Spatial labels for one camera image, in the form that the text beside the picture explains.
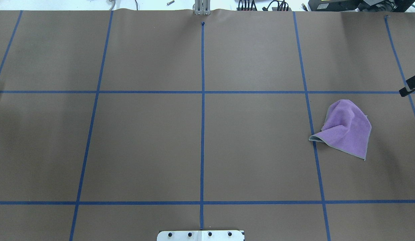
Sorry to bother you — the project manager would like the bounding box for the purple microfiber cloth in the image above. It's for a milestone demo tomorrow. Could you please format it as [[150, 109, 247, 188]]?
[[308, 99, 372, 160]]

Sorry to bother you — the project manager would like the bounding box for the white mounting plate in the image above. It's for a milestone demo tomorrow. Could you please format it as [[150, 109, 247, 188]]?
[[157, 230, 245, 241]]

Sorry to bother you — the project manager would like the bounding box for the aluminium frame post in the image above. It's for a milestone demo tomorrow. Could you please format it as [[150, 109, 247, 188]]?
[[193, 0, 211, 15]]

